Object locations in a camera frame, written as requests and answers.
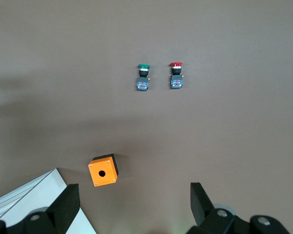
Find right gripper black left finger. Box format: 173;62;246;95
0;184;80;234

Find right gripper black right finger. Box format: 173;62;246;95
188;182;290;234

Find white drawer cabinet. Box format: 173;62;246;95
0;167;97;234

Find orange button box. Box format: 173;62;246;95
88;153;120;188

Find red push button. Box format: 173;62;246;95
169;62;184;90

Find green push button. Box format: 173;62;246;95
136;63;151;91

